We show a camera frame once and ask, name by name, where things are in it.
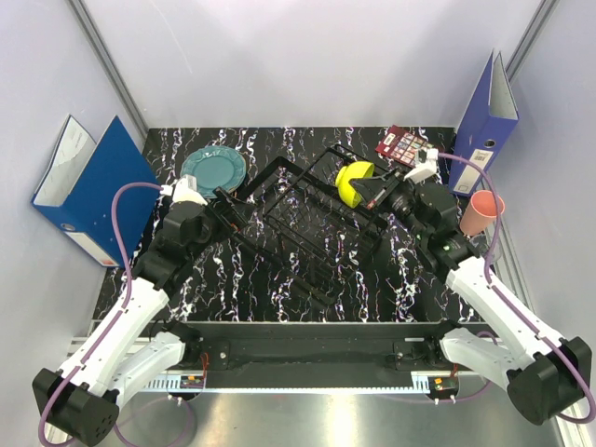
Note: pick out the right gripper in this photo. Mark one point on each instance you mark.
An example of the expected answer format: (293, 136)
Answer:
(376, 187)

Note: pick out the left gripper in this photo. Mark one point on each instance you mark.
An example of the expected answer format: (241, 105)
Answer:
(242, 213)

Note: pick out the teal scalloped plate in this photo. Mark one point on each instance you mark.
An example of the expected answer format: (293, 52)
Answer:
(215, 166)

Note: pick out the black wire dish rack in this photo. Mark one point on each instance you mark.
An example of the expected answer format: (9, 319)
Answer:
(298, 223)

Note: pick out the pink plastic cup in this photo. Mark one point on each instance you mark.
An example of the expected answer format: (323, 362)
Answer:
(482, 210)

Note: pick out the clear glass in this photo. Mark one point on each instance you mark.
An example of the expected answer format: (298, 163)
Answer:
(482, 243)

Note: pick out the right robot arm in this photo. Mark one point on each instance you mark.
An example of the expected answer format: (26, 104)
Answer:
(542, 372)

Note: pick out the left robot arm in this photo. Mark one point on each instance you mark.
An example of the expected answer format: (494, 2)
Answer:
(84, 396)

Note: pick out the dark red card booklet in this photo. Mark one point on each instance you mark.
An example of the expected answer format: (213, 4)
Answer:
(399, 147)

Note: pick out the purple binder right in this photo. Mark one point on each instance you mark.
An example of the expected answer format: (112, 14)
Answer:
(490, 117)

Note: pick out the blue binder left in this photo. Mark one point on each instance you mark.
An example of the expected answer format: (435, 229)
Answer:
(77, 190)

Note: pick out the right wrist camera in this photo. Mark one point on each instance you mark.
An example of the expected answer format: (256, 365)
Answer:
(425, 165)

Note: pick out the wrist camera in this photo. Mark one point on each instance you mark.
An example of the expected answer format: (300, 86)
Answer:
(425, 165)
(184, 189)

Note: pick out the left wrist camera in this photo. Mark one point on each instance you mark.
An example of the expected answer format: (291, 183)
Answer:
(184, 189)

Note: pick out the white cable duct rail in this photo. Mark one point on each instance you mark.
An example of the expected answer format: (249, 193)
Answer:
(304, 378)

